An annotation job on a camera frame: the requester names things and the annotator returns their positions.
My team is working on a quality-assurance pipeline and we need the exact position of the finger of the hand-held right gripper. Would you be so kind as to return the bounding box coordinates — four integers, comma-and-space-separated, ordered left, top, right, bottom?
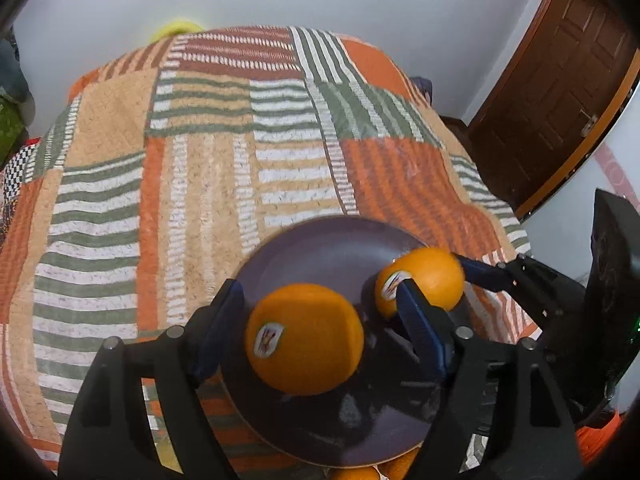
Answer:
456, 254, 587, 332
362, 304, 421, 362

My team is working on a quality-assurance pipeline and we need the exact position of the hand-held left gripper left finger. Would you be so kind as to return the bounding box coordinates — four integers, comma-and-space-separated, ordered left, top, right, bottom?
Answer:
57, 278, 246, 480

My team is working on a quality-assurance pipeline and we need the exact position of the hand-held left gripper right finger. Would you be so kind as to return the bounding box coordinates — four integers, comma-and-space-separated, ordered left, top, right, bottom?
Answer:
397, 279, 586, 480

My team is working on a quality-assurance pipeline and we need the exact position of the large orange with sticker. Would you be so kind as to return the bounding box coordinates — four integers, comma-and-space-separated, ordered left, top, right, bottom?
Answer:
244, 283, 366, 397

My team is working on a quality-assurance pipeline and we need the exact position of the dark purple plate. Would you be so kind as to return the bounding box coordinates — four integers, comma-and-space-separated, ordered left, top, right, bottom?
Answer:
220, 216, 453, 466

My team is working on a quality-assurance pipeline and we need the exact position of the orange cloth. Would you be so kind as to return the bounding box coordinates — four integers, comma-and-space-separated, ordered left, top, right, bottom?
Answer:
574, 409, 628, 467

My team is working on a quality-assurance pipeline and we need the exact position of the striped patchwork blanket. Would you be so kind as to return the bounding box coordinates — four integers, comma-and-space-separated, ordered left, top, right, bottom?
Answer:
0, 25, 543, 480

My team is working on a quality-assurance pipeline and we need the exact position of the dark backpack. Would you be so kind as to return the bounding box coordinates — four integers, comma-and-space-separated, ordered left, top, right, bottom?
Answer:
410, 76, 435, 106

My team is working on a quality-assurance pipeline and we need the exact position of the brown wooden door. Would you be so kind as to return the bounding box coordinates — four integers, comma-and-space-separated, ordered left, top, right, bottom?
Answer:
467, 0, 638, 213

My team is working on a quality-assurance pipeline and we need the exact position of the checkered cloth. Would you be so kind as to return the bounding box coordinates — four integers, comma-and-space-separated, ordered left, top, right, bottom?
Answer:
0, 141, 41, 201

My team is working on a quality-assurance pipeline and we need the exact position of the green cloth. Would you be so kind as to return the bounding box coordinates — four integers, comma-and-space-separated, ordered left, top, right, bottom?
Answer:
0, 95, 28, 163

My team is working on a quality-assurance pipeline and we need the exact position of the yellow round object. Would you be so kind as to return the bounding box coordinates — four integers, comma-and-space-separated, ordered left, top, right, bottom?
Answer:
151, 20, 205, 43

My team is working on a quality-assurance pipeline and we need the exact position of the blue-grey cloth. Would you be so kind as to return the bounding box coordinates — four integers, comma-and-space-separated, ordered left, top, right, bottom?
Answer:
0, 30, 35, 126

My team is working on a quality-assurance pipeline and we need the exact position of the pink wall decoration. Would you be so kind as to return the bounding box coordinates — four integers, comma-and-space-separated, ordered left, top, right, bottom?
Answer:
594, 140, 640, 201

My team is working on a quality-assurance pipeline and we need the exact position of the orange door frame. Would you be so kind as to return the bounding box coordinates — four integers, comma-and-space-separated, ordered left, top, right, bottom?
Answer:
515, 47, 640, 218

